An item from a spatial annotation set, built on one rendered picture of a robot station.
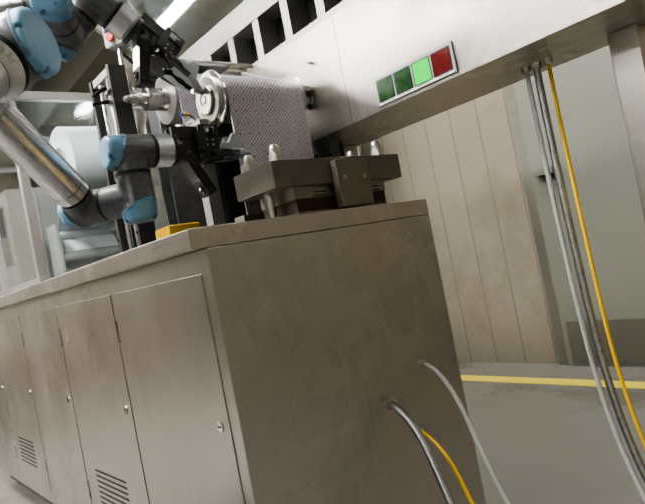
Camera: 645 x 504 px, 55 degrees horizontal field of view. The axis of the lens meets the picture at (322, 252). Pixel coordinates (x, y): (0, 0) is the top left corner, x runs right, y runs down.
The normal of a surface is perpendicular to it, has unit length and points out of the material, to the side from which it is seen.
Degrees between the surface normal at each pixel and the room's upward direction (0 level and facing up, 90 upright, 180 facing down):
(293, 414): 90
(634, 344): 90
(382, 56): 90
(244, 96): 90
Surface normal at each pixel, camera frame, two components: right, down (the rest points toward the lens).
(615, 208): -0.78, 0.14
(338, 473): 0.62, -0.14
